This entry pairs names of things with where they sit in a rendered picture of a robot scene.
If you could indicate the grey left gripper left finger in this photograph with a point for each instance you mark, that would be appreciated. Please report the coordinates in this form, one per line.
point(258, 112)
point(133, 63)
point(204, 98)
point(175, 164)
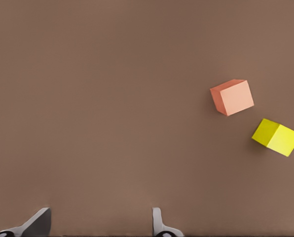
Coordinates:
point(38, 223)

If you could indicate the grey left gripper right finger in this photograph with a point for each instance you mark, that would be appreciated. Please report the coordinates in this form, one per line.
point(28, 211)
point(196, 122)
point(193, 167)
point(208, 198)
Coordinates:
point(157, 222)

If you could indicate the salmon orange wooden cube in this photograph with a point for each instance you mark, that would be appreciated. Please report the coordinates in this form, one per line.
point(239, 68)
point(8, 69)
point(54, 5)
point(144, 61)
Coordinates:
point(233, 97)

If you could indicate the yellow wooden cube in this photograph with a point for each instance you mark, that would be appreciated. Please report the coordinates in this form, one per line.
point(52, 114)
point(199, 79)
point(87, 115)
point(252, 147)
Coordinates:
point(277, 137)

